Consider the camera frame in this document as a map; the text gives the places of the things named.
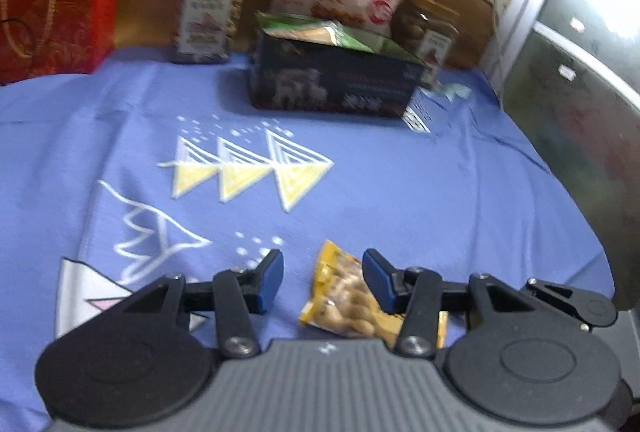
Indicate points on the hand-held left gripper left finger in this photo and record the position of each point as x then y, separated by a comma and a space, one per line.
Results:
270, 283

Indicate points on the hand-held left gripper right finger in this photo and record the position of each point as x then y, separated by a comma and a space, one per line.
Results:
378, 283

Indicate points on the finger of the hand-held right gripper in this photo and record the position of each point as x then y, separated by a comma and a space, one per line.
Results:
580, 304

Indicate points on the yellow peanut snack packet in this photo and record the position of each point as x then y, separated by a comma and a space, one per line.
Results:
345, 307

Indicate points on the dark cardboard box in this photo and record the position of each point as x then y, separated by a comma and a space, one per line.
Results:
335, 76

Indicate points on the blue printed blanket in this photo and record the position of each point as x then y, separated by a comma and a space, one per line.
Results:
400, 182

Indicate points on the grey metal cabinet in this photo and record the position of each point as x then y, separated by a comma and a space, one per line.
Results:
585, 86

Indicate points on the gold-lidded nut jar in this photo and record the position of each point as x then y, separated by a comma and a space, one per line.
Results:
430, 36
210, 11

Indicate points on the green snack packet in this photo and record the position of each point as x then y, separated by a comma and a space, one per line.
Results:
305, 29

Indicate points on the red gift bag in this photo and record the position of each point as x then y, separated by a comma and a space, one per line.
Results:
65, 11

